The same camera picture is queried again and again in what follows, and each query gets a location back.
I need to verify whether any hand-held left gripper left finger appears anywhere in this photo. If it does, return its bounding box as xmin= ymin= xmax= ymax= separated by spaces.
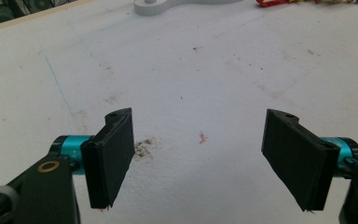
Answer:
xmin=49 ymin=107 xmax=136 ymax=210

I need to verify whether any dark equipment beyond table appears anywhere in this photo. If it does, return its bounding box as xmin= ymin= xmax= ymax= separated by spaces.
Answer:
xmin=0 ymin=0 xmax=77 ymax=29

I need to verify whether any red and yellow item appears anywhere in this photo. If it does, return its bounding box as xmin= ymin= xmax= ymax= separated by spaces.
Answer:
xmin=255 ymin=0 xmax=358 ymax=8

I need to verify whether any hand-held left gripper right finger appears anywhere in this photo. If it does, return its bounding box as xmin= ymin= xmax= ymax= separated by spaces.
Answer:
xmin=260 ymin=108 xmax=358 ymax=212

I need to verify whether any white stand base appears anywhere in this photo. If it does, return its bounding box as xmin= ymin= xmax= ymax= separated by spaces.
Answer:
xmin=133 ymin=0 xmax=243 ymax=17

